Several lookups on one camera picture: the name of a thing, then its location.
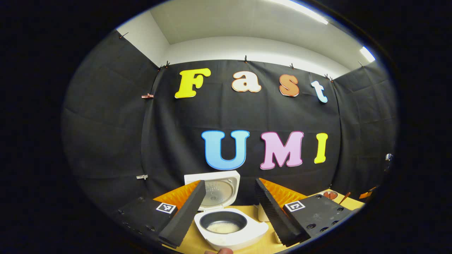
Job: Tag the small white rice portion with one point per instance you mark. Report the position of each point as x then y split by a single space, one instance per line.
223 228

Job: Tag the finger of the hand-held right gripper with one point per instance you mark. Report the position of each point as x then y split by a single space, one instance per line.
367 194

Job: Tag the silver cloth clip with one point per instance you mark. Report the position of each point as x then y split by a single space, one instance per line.
142 176

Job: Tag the short ceiling light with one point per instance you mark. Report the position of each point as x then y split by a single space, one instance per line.
367 54

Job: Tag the round white plate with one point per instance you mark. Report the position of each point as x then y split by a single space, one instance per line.
335 193

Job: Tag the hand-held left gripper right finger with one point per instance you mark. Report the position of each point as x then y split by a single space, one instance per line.
272 215

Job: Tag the white rice cooker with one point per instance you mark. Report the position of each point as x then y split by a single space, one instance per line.
247 233

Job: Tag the red cloth clip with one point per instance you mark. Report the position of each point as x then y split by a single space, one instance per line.
147 96

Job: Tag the white toaster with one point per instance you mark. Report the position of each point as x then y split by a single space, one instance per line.
262 213

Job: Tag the brown wooden spoon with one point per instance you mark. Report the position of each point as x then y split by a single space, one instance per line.
345 197

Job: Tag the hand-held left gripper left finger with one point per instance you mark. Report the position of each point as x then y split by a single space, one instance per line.
185 215

